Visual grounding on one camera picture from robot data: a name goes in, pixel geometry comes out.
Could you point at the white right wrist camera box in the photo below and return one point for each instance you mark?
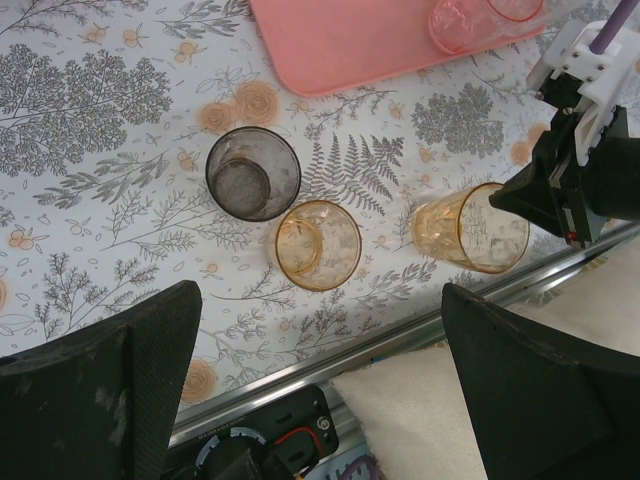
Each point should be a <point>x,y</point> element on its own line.
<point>575,50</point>

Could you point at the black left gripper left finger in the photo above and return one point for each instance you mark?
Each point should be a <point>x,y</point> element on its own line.
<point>100,390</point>

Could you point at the small grey plastic glass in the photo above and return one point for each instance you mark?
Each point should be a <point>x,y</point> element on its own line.
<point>250,185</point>

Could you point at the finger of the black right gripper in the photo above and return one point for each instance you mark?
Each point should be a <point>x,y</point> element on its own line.
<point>530,185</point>
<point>535,215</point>

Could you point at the aluminium table edge rail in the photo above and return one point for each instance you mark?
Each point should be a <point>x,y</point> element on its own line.
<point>250,397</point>

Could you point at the pink plastic tray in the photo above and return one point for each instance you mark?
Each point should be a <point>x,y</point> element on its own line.
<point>350,40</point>

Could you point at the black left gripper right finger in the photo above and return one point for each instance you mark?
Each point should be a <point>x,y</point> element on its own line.
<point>550,400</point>

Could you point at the pink plastic glass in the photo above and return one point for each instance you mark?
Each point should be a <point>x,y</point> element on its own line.
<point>452,27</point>

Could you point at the orange plastic glass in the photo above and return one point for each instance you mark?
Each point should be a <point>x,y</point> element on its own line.
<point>320,250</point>
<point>450,230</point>

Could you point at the cream pillow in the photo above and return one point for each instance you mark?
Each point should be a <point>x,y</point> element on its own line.
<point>410,415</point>

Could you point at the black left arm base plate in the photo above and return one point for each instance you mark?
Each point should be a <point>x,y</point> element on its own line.
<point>300,420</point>

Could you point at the white floral tablecloth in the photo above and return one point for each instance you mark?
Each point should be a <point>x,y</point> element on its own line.
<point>100,200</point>

